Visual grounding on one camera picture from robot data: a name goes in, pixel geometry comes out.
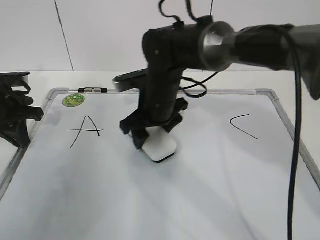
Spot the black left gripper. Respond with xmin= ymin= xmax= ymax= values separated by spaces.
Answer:
xmin=0 ymin=72 xmax=45 ymax=131

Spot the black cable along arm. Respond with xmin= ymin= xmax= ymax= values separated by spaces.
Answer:
xmin=284 ymin=24 xmax=305 ymax=240

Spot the white aluminium-framed whiteboard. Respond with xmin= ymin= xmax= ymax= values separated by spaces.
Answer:
xmin=0 ymin=87 xmax=320 ymax=240

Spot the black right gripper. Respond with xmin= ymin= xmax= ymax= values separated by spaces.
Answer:
xmin=120 ymin=67 xmax=188 ymax=150

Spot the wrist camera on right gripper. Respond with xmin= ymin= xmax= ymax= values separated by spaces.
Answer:
xmin=112 ymin=69 xmax=147 ymax=93

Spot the white whiteboard eraser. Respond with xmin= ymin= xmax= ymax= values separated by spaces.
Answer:
xmin=141 ymin=131 xmax=177 ymax=163

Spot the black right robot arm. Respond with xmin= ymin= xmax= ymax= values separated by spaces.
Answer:
xmin=113 ymin=16 xmax=320 ymax=149

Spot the round green sticker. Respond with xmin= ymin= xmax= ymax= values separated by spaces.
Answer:
xmin=62 ymin=93 xmax=85 ymax=108

